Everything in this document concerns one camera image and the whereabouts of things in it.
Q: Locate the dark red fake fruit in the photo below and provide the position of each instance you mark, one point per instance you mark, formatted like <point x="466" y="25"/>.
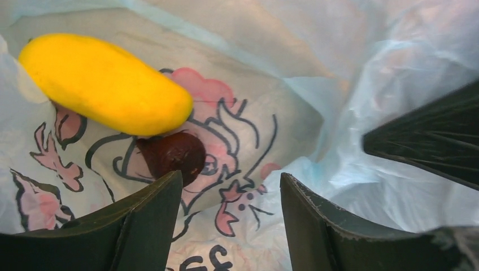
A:
<point x="176" y="152"/>

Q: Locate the yellow fake mango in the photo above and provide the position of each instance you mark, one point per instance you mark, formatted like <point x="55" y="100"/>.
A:
<point x="105" y="83"/>

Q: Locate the light blue plastic bag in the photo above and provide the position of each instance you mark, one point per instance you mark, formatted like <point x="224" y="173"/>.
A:
<point x="279" y="87"/>

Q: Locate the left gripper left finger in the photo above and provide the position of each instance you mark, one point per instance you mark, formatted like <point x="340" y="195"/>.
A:
<point x="134" y="233"/>

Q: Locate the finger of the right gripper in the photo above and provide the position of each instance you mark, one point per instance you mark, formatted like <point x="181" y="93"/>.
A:
<point x="440" y="137"/>

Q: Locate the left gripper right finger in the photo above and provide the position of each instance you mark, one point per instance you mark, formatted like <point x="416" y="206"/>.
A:
<point x="323" y="236"/>

